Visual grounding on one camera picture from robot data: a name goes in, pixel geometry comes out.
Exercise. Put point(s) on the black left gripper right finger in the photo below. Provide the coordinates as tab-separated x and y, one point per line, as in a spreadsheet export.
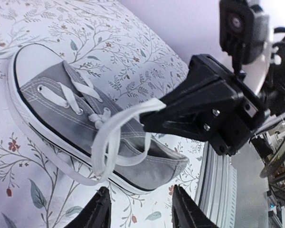
186	213

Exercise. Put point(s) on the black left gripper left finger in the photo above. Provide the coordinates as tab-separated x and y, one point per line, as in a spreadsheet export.
96	213

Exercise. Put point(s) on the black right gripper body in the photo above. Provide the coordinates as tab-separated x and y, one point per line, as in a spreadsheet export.
233	112

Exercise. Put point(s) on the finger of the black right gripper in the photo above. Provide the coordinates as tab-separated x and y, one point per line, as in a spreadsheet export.
194	110

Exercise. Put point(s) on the grey sneaker with red sole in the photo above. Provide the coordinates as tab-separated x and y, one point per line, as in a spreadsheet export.
80	129

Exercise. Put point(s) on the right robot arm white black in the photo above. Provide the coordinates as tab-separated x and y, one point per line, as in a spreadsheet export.
272	93

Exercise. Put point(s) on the floral patterned table mat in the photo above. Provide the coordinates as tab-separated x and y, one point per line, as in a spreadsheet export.
128	62

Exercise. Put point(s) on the aluminium front rail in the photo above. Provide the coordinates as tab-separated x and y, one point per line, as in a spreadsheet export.
231	192

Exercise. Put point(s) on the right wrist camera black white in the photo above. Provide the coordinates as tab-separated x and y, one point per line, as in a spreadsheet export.
246	35

